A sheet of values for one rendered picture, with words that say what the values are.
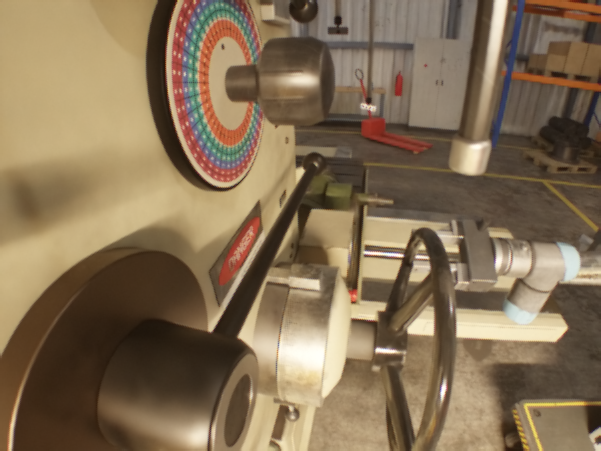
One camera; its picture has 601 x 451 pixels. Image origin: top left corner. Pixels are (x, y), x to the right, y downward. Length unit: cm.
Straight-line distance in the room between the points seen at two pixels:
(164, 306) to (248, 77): 17
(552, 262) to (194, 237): 59
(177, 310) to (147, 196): 7
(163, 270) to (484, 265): 51
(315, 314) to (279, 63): 30
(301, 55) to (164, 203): 13
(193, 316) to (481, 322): 132
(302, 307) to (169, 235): 23
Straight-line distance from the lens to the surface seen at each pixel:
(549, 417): 182
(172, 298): 19
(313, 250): 61
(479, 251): 59
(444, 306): 33
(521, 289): 69
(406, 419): 45
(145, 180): 18
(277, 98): 21
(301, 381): 41
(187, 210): 22
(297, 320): 39
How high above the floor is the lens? 170
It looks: 31 degrees down
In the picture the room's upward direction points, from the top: 1 degrees counter-clockwise
